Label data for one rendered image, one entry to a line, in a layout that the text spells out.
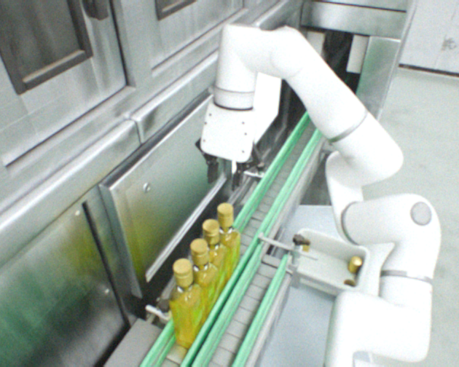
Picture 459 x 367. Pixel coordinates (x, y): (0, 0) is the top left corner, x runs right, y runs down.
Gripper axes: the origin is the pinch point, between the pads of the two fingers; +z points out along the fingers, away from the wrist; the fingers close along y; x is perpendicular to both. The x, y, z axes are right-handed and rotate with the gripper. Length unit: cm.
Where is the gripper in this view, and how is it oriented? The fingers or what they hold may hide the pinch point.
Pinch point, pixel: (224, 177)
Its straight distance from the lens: 77.3
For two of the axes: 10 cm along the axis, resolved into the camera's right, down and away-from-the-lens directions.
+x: 4.2, -3.9, 8.2
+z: -1.1, 8.8, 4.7
